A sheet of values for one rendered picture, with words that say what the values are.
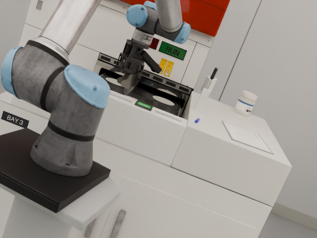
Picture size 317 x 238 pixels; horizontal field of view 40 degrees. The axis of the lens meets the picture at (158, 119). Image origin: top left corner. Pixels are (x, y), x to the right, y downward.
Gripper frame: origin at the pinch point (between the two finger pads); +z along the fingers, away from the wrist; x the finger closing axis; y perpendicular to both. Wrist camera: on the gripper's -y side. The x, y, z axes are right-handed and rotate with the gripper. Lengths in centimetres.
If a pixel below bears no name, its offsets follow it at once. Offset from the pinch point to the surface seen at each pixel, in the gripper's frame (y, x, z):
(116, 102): 20.3, 29.7, -3.9
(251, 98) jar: -48, 16, -13
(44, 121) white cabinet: 36.3, 18.0, 10.7
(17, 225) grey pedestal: 50, 56, 23
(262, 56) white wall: -161, -99, -24
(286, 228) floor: -203, -42, 91
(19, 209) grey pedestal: 50, 55, 19
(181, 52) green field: -26.7, -12.9, -19.4
